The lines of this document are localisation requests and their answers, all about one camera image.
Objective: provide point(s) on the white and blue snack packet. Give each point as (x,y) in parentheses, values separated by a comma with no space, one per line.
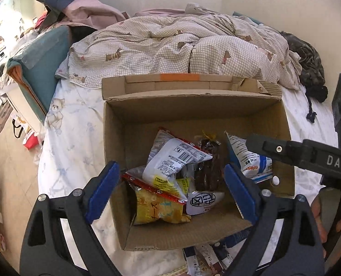
(245,158)

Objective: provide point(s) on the checked bear-print duvet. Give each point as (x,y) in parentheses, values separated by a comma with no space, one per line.
(164,46)

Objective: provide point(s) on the brown cardboard box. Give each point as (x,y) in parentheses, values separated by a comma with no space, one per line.
(116,138)

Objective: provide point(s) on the teal pillow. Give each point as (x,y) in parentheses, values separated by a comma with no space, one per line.
(246,17)

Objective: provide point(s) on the white snack packet yellow label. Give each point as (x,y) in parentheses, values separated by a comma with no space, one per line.
(173,158)

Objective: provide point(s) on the dark brown snack packet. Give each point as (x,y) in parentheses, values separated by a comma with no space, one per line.
(209,166)

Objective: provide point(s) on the red clothing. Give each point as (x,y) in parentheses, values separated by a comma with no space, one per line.
(41,20)

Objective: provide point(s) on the patterned cloth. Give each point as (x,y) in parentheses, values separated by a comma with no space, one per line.
(6,82)

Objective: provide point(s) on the white side cabinet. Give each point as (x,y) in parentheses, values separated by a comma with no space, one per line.
(24,103)

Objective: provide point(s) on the person's right hand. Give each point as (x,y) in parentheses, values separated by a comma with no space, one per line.
(319,215)

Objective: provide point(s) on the brown floor mat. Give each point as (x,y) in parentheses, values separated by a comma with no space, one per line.
(2,118)

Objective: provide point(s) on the pink blanket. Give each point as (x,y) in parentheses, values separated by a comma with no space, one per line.
(162,11)

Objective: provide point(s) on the white sachet black round mark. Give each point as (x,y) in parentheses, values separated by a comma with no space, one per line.
(202,201)

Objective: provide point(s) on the red and white shopping bag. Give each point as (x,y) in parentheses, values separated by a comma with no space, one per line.
(29,139)

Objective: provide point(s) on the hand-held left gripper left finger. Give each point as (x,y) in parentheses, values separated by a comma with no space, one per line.
(101,195)

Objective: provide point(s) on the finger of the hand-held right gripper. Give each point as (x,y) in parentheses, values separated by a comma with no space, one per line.
(276,149)

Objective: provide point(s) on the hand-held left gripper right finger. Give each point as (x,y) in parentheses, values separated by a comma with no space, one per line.
(241,192)

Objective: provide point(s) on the camouflage garment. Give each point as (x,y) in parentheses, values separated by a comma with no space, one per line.
(305,60)

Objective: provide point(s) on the teal headboard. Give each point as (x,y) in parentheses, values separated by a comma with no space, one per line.
(44,63)

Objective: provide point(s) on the pink cloth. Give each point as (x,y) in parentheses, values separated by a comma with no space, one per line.
(93,11)

